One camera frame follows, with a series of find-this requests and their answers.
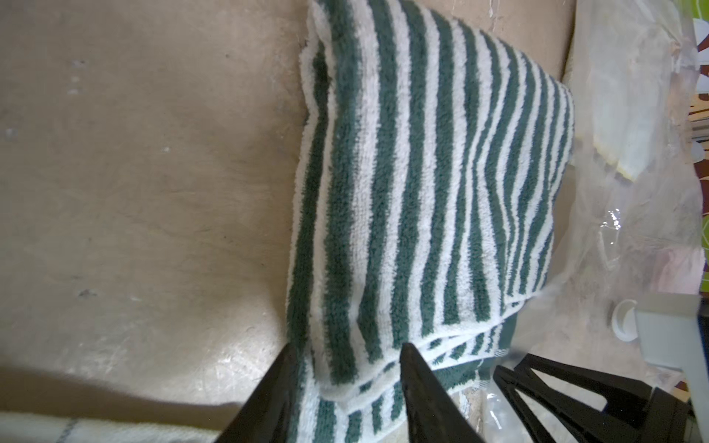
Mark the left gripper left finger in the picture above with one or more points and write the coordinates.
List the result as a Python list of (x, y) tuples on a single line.
[(266, 415)]

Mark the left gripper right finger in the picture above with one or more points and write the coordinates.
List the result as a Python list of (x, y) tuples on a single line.
[(432, 416)]

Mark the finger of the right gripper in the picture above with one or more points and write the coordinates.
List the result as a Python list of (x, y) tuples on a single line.
[(593, 406)]

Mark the clear plastic vacuum bag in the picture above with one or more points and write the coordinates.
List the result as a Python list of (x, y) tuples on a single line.
[(621, 239)]

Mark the green white striped towel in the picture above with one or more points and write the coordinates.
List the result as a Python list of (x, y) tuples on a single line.
[(430, 163)]

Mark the white vacuum bag valve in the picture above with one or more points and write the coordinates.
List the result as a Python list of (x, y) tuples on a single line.
[(623, 321)]

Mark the white folded towel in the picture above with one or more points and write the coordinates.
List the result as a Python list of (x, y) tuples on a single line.
[(28, 427)]

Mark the pale green folded towel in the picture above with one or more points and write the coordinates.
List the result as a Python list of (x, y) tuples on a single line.
[(626, 114)]

